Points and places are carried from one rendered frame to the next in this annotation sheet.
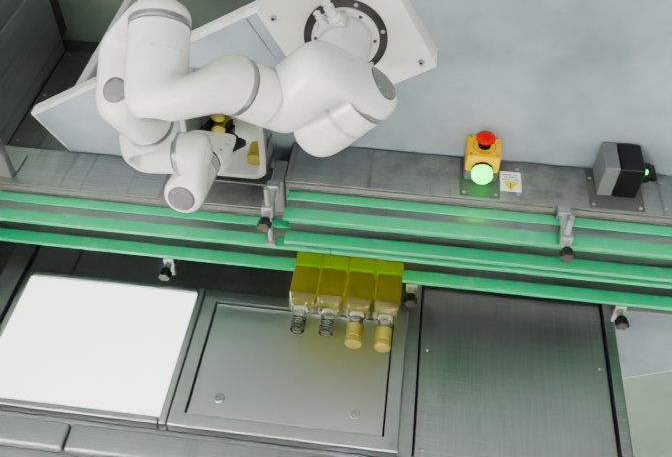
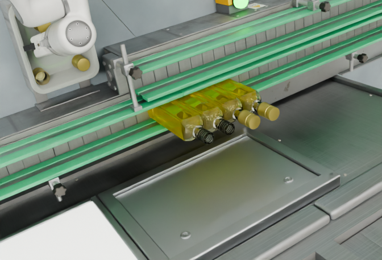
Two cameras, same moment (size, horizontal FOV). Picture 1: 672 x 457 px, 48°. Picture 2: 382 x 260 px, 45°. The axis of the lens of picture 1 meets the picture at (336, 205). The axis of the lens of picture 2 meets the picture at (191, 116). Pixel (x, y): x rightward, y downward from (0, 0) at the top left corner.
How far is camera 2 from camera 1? 1.01 m
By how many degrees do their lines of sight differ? 34
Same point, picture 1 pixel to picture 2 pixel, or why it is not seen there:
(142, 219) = (13, 152)
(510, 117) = not seen: outside the picture
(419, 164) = (196, 21)
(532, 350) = (330, 108)
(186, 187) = (79, 19)
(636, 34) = not seen: outside the picture
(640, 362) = not seen: hidden behind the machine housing
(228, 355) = (160, 212)
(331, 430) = (287, 193)
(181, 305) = (86, 213)
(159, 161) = not seen: outside the picture
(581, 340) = (345, 93)
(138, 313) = (53, 239)
